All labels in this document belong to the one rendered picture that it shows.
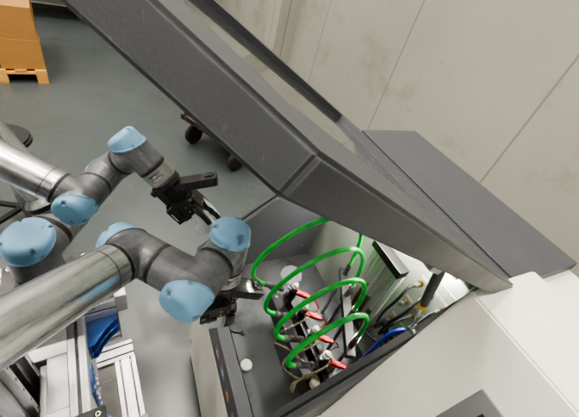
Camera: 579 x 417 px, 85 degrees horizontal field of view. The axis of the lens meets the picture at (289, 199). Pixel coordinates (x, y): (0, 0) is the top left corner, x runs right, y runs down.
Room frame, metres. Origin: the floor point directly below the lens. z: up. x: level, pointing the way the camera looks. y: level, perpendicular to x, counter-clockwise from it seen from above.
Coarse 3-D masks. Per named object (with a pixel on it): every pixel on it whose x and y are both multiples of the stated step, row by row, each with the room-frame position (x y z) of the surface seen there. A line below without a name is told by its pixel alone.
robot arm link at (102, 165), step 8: (96, 160) 0.58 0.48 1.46; (104, 160) 0.58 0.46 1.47; (88, 168) 0.55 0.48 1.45; (96, 168) 0.55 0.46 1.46; (104, 168) 0.56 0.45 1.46; (112, 168) 0.57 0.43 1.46; (104, 176) 0.54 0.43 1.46; (112, 176) 0.55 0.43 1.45; (120, 176) 0.57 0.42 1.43; (112, 184) 0.54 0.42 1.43
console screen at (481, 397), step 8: (480, 392) 0.31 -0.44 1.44; (464, 400) 0.30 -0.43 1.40; (472, 400) 0.30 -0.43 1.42; (480, 400) 0.30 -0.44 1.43; (488, 400) 0.29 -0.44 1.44; (456, 408) 0.30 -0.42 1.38; (464, 408) 0.29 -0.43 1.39; (472, 408) 0.29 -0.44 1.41; (480, 408) 0.29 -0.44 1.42; (488, 408) 0.28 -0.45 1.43; (496, 408) 0.28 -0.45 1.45; (440, 416) 0.29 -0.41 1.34; (448, 416) 0.29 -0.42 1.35; (456, 416) 0.29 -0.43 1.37; (464, 416) 0.28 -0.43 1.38; (472, 416) 0.28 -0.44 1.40; (480, 416) 0.28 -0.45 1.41; (488, 416) 0.28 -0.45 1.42; (496, 416) 0.27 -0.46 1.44
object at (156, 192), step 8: (176, 176) 0.62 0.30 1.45; (168, 184) 0.59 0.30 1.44; (152, 192) 0.59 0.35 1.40; (160, 192) 0.59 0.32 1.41; (168, 192) 0.61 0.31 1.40; (176, 192) 0.61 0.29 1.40; (184, 192) 0.62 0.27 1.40; (192, 192) 0.63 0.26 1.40; (168, 200) 0.60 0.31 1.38; (176, 200) 0.61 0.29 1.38; (184, 200) 0.60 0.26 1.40; (192, 200) 0.60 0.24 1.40; (200, 200) 0.64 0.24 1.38; (168, 208) 0.59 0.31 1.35; (176, 208) 0.59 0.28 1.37; (184, 208) 0.60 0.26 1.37; (192, 208) 0.60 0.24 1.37; (176, 216) 0.59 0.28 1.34; (184, 216) 0.59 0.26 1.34
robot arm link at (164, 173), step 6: (162, 162) 0.65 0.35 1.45; (168, 162) 0.64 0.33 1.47; (162, 168) 0.60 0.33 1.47; (168, 168) 0.62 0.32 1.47; (174, 168) 0.64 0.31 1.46; (150, 174) 0.58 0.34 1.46; (156, 174) 0.59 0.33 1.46; (162, 174) 0.60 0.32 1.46; (168, 174) 0.61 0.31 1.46; (150, 180) 0.58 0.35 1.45; (156, 180) 0.58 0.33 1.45; (162, 180) 0.59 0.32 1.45; (168, 180) 0.60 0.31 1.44; (156, 186) 0.58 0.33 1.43
